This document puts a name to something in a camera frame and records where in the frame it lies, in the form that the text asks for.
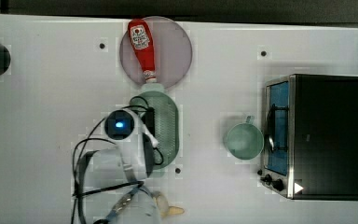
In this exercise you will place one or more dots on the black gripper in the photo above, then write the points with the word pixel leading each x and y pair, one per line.
pixel 148 118

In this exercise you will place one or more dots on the green oval plastic strainer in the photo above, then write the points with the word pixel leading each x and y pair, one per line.
pixel 166 122

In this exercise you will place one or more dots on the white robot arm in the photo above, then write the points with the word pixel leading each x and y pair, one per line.
pixel 110 171

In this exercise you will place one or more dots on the grey round plate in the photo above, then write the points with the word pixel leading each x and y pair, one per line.
pixel 173 52

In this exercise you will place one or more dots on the red ketchup bottle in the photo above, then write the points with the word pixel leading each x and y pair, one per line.
pixel 143 46

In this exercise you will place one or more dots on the green plastic measuring cup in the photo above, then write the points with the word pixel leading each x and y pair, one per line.
pixel 244 140

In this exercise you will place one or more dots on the black toaster oven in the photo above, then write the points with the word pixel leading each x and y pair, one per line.
pixel 311 137

